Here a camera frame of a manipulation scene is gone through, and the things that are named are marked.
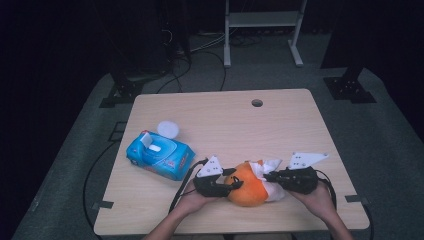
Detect hand-held gripper cable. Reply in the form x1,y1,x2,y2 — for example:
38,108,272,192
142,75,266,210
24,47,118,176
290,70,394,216
168,158,209,214
315,169,338,214

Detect black floor cable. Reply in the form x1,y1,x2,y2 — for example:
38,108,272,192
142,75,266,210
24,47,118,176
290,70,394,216
82,139,120,240
155,49,228,95
362,203,375,240

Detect white metal stand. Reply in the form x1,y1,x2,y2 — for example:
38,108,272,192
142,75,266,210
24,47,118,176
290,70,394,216
223,0,308,69

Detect right hand-held gripper cable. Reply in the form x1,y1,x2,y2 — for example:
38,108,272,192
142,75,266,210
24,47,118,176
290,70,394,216
315,169,338,214

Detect person's right hand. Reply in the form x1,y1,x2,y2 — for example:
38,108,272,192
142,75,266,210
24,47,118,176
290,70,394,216
289,181,338,223

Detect left hand-held gripper cable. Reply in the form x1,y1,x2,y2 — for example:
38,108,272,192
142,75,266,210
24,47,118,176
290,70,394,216
168,158,209,214

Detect white round lid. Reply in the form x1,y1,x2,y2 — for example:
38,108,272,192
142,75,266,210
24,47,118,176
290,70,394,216
156,120,180,140

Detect black stand with base plate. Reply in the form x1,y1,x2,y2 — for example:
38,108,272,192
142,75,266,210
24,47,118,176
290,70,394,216
320,0,378,105
99,0,175,109

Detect person's left hand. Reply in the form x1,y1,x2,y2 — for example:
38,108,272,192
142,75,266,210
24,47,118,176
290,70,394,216
174,180,218,218

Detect white floor cables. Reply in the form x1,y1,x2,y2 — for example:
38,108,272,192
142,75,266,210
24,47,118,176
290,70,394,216
189,31,231,54

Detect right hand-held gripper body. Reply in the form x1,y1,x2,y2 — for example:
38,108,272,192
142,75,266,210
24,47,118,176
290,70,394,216
281,152,330,196

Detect blue wet wipe packet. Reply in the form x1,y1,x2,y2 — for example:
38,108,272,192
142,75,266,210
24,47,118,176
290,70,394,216
125,130,197,182

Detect black tape strip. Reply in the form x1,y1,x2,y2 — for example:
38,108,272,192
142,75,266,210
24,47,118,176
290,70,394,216
344,194,370,204
91,200,115,210

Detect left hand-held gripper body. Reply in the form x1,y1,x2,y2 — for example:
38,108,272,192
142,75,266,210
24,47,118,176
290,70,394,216
193,155,234,198

